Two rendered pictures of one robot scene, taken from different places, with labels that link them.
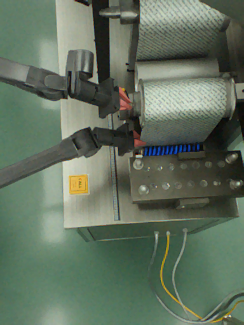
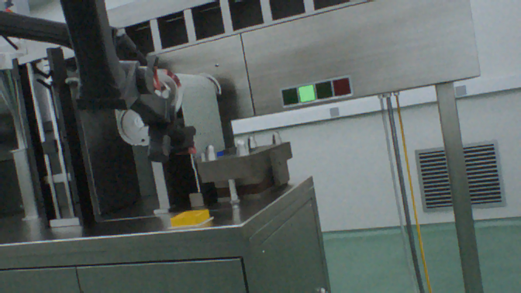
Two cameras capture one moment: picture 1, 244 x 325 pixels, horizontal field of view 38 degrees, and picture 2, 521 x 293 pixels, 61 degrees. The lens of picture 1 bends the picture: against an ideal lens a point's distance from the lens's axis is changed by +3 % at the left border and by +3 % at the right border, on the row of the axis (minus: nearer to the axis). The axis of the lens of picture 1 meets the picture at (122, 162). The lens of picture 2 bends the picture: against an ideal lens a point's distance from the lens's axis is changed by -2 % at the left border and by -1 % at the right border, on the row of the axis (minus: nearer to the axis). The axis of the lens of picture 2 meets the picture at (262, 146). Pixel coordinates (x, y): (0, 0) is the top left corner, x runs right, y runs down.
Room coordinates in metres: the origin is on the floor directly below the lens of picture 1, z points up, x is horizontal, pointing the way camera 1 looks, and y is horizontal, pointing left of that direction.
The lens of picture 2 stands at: (-0.44, 0.98, 1.11)
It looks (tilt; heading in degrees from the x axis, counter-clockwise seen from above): 3 degrees down; 301
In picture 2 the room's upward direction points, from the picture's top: 10 degrees counter-clockwise
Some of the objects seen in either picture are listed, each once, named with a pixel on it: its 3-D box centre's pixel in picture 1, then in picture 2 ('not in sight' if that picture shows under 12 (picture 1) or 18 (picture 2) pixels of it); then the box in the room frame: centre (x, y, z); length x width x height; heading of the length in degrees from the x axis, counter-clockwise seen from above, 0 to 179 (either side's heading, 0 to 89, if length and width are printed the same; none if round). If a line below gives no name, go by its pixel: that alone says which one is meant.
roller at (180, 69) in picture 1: (174, 78); (156, 122); (0.62, -0.14, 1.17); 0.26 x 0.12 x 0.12; 100
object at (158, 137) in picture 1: (174, 136); (206, 135); (0.44, -0.17, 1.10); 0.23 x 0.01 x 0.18; 100
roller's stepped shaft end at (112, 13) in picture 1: (109, 12); (74, 81); (0.71, 0.08, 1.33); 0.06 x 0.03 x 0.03; 100
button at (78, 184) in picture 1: (78, 184); (190, 218); (0.28, 0.16, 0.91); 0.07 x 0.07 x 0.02; 10
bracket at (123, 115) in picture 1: (126, 119); (156, 161); (0.51, 0.01, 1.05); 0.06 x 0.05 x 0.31; 100
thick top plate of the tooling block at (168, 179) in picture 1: (185, 177); (250, 160); (0.33, -0.23, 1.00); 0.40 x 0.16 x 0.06; 100
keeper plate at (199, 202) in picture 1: (190, 204); (281, 166); (0.24, -0.26, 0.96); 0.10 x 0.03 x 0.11; 100
